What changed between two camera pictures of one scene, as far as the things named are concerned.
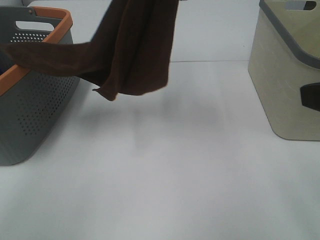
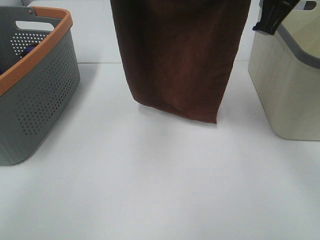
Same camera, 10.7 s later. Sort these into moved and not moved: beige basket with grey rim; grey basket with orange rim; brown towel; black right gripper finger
Moved: black right gripper finger; brown towel
Not moved: grey basket with orange rim; beige basket with grey rim
